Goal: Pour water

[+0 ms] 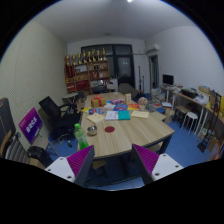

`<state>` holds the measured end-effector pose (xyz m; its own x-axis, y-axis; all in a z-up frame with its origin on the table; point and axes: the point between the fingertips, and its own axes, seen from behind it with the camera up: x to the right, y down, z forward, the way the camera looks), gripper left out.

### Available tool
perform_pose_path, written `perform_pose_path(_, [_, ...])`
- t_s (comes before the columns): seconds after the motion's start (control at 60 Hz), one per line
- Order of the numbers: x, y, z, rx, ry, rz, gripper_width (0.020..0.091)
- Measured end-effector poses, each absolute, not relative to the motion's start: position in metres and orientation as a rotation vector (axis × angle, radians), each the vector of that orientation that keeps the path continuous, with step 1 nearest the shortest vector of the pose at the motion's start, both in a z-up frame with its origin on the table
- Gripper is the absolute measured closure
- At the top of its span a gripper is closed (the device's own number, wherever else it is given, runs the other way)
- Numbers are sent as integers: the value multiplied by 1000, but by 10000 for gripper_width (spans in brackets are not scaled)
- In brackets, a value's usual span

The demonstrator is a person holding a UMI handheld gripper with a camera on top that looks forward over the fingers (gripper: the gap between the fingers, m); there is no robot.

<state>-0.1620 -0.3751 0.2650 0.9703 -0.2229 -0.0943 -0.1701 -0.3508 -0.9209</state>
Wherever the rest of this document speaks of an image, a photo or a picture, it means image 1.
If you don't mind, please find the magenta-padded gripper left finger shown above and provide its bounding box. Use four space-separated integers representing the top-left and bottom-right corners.
44 144 96 188

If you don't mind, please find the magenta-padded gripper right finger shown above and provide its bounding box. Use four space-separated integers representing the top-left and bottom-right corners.
131 143 184 186

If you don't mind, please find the green drink bottle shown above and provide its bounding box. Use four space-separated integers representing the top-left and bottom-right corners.
73 123 90 151

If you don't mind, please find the stainless steel cup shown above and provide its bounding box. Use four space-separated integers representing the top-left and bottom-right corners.
86 125 98 136

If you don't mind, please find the purple sign board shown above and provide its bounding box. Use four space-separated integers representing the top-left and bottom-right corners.
18 107 44 145

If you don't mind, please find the grey striped office chair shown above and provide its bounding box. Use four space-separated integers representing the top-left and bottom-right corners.
0 97 32 164

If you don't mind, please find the pale yellow notepad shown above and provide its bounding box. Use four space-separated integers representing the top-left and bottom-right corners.
86 112 106 125
130 110 150 120

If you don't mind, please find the black office chair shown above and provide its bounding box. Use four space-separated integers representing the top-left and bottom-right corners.
38 95 83 148

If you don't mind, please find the white round stool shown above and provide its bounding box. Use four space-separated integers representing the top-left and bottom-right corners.
180 111 199 136

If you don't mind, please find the flat round red coaster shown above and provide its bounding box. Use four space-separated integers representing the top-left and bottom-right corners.
104 125 116 134

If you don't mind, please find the teal book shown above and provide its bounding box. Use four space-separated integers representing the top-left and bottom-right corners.
117 110 132 121

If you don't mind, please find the orange book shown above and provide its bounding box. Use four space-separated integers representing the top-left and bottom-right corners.
127 103 140 111

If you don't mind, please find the pink flower bouquet in cup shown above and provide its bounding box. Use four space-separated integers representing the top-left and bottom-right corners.
137 96 149 112

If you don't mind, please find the small white round table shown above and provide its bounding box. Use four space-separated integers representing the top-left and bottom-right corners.
61 92 79 105

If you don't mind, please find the long wooden side desk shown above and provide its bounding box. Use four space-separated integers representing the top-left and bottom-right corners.
159 84 224 134

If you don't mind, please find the blue book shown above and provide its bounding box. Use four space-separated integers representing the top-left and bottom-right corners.
113 103 129 112

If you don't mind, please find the yellow gift box red ribbon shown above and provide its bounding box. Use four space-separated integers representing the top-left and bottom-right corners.
90 94 108 109

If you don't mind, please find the orange carton box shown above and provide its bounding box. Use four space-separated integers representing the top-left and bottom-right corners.
124 92 133 105

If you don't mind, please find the pink box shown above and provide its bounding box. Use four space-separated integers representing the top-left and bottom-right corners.
110 98 125 106

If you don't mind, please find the dark brown chair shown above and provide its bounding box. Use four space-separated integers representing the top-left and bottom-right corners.
118 82 139 99

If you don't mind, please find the black computer monitor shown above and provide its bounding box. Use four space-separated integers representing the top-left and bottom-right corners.
162 73 175 86

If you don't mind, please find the black framed glass door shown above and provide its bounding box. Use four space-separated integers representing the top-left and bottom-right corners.
80 43 136 88

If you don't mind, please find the white air conditioner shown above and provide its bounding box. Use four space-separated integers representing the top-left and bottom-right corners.
145 43 160 54

